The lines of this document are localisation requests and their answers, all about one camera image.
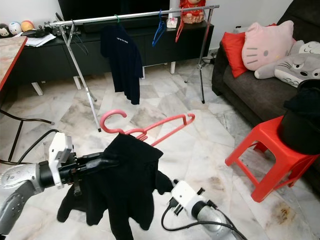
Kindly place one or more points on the dark brown fabric sofa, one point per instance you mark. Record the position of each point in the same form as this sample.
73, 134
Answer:
255, 95

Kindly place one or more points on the red-edged marble table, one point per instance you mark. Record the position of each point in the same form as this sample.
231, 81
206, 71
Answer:
10, 55

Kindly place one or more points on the black pouch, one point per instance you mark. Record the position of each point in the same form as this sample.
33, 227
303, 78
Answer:
34, 33

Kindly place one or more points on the grey patterned storage box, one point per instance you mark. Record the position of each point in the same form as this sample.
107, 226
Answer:
236, 30

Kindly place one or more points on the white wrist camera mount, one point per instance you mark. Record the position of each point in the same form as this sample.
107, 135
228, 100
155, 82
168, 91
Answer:
187, 195
61, 145

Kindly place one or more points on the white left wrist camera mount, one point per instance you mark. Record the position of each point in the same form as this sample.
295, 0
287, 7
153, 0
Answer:
61, 145

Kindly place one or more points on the pink plastic hanger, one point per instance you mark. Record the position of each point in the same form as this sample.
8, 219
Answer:
103, 121

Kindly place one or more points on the orange round plush toy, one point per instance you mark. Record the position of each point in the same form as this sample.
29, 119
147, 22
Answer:
28, 26

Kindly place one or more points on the black soundbar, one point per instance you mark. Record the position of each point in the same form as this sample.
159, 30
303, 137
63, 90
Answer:
142, 26

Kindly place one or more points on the blue plastic hanger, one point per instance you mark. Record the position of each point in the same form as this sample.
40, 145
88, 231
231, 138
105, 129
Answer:
157, 37

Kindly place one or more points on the black clothes pile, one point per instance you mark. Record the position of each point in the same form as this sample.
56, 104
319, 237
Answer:
302, 102

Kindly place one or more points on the navy blue T-shirt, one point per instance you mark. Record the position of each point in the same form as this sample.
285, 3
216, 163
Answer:
122, 60

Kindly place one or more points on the black garment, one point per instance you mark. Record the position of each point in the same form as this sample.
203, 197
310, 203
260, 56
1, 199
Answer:
125, 185

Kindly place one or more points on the silver metal clothes rack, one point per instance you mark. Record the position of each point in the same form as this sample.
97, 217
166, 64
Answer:
140, 15

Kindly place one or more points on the red cushion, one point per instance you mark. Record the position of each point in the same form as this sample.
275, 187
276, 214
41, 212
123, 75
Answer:
232, 52

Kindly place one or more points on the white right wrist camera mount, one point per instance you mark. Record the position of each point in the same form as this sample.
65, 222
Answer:
187, 195

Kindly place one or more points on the pink white tissue box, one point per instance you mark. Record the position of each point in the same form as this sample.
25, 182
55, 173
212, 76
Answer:
172, 23

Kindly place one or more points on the white round plush toy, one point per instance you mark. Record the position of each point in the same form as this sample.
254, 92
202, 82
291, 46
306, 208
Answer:
15, 28

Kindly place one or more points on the red gold figurine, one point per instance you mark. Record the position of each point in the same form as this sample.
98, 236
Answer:
191, 11

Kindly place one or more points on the pink Hello Kitty cushion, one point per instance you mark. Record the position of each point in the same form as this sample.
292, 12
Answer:
265, 46

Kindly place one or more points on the black television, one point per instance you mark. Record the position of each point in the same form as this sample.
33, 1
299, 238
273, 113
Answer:
115, 7

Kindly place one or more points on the black TV console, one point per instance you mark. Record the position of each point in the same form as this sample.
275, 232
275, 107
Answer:
60, 60

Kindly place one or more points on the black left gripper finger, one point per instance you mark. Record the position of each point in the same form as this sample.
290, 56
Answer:
110, 154
110, 165

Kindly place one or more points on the brown round plush toy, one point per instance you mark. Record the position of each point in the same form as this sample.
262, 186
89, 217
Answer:
4, 31

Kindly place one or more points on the grey Totoro plush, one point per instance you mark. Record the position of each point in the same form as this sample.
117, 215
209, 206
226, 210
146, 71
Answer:
295, 67

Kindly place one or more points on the white paper stack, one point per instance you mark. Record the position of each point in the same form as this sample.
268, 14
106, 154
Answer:
40, 41

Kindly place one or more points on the black bucket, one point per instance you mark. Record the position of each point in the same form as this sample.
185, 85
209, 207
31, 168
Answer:
300, 135

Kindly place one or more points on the red plastic stool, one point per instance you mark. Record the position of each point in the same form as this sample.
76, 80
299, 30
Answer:
265, 132

